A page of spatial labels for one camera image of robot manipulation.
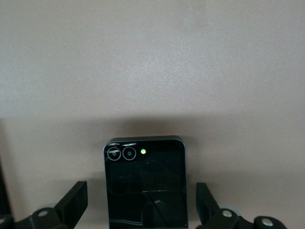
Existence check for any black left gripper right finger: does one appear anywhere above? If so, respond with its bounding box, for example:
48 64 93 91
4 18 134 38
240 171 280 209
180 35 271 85
195 182 286 229

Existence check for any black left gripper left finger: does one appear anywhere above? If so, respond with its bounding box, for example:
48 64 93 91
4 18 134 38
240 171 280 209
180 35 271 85
14 180 88 229

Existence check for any black square flip phone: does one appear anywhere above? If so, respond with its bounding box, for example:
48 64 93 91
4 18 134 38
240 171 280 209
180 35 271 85
103 135 189 229

